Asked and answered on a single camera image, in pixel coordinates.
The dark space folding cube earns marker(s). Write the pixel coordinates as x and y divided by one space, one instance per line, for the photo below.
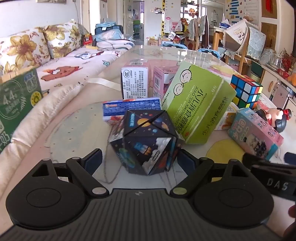
146 141

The floral pillow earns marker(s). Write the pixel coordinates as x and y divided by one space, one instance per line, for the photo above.
24 49
62 39

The cardboard storage box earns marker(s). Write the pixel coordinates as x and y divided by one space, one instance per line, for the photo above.
19 94

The green medicine box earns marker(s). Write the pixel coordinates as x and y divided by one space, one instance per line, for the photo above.
196 100

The blue white medicine box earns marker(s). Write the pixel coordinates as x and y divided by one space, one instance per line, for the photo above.
114 111

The colourful rubiks cube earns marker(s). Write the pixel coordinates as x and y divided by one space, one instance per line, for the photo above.
247 91

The floral pillow far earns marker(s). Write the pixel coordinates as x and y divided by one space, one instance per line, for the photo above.
62 39

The red snack box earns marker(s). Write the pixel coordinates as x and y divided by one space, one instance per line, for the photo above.
87 40

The orange white medicine box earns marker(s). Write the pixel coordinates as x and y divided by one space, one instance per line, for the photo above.
227 119

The red black doll figurine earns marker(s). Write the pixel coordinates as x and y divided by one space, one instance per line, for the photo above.
276 117

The floral pillow middle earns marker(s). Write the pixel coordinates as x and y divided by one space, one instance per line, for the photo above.
24 49

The cartoon print sofa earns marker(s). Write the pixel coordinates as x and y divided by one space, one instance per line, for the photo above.
61 80

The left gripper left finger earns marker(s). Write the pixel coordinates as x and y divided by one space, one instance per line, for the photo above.
82 170

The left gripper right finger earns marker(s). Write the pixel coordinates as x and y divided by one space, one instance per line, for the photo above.
198 173

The pink blue doll box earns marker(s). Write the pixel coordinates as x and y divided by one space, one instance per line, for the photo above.
254 134

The pink small carton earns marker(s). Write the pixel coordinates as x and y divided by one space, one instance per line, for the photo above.
162 77

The wooden chair with cover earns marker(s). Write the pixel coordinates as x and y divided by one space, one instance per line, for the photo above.
243 42

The white pink tall box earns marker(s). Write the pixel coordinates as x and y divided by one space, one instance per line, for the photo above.
135 82

